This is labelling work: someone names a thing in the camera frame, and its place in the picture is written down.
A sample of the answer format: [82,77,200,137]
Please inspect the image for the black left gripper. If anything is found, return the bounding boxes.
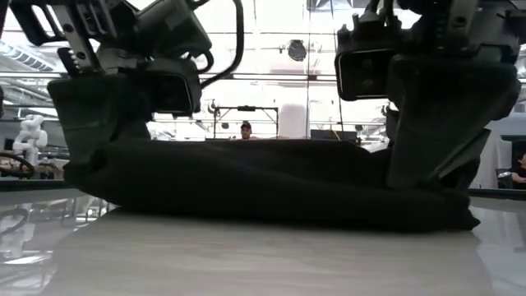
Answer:
[10,0,152,166]

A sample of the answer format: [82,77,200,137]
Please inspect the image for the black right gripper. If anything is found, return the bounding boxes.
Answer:
[385,0,526,190]

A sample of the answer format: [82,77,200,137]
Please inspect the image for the black cloth napkin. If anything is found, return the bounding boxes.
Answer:
[63,138,482,234]

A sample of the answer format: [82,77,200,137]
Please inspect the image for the black monitor on stand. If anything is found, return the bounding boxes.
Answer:
[310,130,358,143]

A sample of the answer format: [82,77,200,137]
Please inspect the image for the white building column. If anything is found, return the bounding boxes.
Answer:
[279,103,309,140]

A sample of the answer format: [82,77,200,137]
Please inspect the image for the long ceiling light strip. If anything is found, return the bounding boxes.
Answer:
[201,73,338,81]

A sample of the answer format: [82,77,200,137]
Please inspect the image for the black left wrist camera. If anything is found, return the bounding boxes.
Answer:
[135,0,214,118]

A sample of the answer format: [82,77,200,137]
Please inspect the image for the dark curved hose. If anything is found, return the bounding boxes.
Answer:
[0,152,37,180]

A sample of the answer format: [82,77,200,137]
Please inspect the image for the black aluminium table frame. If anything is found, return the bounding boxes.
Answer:
[0,179,526,201]

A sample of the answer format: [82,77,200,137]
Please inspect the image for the black metal gantry frame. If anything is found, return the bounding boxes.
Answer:
[212,105,279,141]

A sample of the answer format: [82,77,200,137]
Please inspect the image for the black ceiling cable reel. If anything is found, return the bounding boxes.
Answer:
[287,39,308,62]

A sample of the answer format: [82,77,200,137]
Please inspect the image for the black left camera cable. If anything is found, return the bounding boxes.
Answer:
[187,0,246,90]

